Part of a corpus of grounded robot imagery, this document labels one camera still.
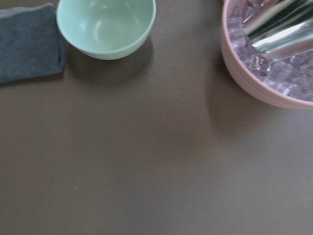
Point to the mint green bowl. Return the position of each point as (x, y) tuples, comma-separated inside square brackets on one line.
[(106, 29)]

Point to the pink bowl with ice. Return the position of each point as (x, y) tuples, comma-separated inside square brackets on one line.
[(243, 77)]

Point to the grey folded cloth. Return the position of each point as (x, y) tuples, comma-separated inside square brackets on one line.
[(31, 44)]

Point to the metal scoop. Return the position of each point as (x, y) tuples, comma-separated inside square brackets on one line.
[(281, 29)]

